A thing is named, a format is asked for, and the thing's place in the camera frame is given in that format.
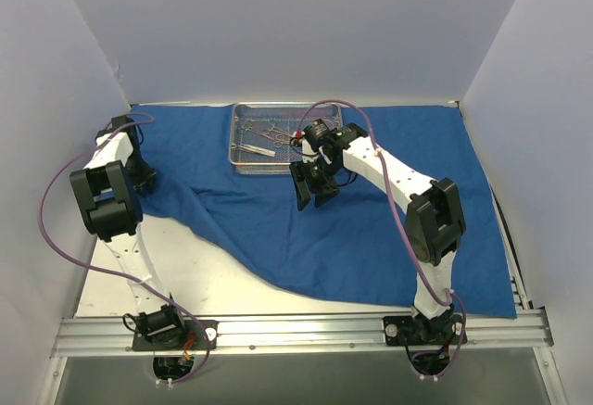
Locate blue surgical wrap cloth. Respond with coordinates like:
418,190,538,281
141,106,516,318

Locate wire mesh instrument tray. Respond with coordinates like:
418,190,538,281
228,102,343,174

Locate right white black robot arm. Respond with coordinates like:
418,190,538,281
289,120,466,343

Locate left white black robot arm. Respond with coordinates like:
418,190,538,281
69,116,187,348

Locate steel scissors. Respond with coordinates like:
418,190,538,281
272,134,294,148

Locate steel forceps middle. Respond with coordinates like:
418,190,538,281
261,120,292,140

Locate steel forceps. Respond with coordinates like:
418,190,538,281
238,121,271,139
261,120,292,140

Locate steel tweezers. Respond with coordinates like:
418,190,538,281
231,144,276,158

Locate steel forceps left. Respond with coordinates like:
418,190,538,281
238,121,271,139

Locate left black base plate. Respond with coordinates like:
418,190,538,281
132,319,219,351

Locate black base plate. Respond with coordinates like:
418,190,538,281
132,319,219,351
383,313,467,347

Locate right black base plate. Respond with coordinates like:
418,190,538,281
383,313,467,347

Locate aluminium front rail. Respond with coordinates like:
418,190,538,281
51,310,553,358

